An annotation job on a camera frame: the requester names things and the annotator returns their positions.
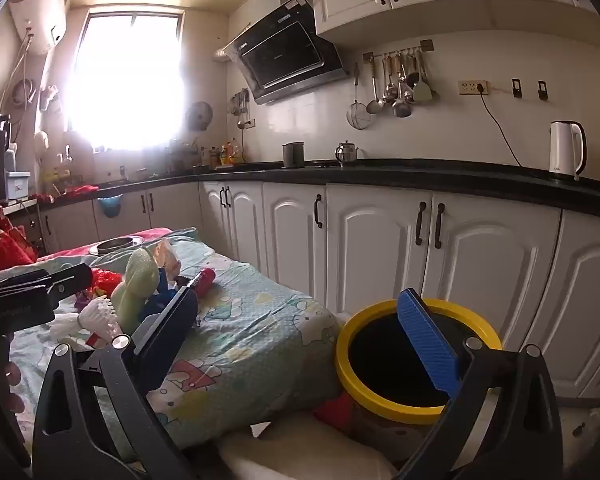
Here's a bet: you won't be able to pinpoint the person's left hand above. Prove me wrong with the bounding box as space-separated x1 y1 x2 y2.
0 332 27 413

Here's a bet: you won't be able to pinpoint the white lower cabinets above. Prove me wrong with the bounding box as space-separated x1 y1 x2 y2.
37 180 600 401

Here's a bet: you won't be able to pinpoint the black pot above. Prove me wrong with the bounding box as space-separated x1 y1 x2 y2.
282 141 306 168

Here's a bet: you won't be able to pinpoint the row of hanging kitchen utensils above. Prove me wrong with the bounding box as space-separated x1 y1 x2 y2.
346 40 438 131

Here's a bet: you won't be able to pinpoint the steel bowl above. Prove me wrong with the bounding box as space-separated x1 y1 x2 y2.
95 235 144 256

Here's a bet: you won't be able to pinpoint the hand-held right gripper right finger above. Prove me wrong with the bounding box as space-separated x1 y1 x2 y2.
397 288 565 480

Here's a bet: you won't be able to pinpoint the kitchen window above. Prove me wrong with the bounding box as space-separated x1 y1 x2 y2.
67 5 188 153

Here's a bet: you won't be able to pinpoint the steel teapot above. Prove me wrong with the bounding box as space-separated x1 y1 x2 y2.
335 141 361 167

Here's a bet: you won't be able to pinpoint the black kettle cable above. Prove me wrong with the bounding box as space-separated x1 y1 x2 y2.
475 85 526 168

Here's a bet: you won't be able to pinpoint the white water heater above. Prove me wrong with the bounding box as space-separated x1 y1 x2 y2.
7 0 73 56

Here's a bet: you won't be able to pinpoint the red packet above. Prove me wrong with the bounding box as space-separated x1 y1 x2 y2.
192 267 217 297

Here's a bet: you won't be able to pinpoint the pale blue storage box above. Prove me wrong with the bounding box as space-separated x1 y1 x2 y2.
5 170 32 201

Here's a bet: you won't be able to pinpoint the red printed cloth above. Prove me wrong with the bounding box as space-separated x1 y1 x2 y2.
0 204 38 281

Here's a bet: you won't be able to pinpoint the blue hanging basket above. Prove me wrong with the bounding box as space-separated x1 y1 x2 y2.
97 194 123 219

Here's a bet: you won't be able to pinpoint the yellow rimmed waste bin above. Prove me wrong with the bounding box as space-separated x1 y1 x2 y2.
335 299 503 466

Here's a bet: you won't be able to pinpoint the clear plastic wrapper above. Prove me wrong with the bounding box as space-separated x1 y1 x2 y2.
154 239 182 277

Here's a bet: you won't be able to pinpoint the black range hood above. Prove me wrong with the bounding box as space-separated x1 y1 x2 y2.
212 0 350 106

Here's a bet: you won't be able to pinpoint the printed cartoon blanket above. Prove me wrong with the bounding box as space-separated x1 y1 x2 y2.
0 227 343 461

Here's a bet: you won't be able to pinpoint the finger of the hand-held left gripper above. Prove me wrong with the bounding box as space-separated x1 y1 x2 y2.
0 264 93 308

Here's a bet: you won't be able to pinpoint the blue rubber glove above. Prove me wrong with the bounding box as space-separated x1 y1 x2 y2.
137 267 201 341

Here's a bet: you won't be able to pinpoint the red crumpled wrapper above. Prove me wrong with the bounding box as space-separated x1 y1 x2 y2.
89 268 126 302

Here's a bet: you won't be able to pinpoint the small round wall fan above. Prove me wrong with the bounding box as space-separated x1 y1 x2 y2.
186 101 214 132

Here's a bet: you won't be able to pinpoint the white electric kettle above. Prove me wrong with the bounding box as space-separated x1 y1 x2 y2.
549 120 588 182

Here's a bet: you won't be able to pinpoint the black kitchen countertop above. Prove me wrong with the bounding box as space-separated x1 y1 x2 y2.
5 159 600 221

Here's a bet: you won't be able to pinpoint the group of condiment bottles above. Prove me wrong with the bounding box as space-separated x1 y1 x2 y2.
200 137 248 167

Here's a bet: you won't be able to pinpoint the small hanging tools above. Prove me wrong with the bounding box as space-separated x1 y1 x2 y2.
230 89 253 130

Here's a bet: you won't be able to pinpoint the green cloth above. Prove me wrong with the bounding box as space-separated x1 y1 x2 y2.
114 247 159 336

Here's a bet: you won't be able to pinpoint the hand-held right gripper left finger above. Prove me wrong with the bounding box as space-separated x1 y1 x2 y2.
32 282 201 480

